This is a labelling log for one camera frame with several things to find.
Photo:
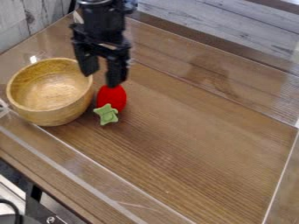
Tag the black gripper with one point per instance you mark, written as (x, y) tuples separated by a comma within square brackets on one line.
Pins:
[(98, 37)]

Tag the red plush tomato green stem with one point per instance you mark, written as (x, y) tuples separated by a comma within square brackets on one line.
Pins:
[(111, 102)]

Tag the wooden bowl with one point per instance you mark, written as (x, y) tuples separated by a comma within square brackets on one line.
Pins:
[(50, 93)]

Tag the clear acrylic tray wall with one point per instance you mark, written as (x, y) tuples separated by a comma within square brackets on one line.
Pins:
[(81, 183)]

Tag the black table leg bracket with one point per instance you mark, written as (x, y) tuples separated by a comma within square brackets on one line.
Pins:
[(45, 208)]

